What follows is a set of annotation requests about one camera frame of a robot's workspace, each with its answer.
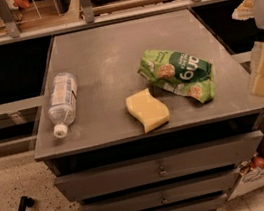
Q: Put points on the clear plastic water bottle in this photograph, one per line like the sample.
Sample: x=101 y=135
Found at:
x=62 y=109

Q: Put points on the green snack bag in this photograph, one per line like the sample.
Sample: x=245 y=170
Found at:
x=179 y=73

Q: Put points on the top grey drawer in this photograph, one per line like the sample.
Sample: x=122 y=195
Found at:
x=159 y=167

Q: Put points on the red onion in box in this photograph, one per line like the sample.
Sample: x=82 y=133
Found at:
x=258 y=162

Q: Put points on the yellow sponge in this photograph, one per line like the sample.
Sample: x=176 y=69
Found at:
x=148 y=110

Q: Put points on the middle grey drawer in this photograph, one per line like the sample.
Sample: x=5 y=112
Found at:
x=166 y=194

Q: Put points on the grey drawer cabinet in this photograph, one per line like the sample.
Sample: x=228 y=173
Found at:
x=105 y=61

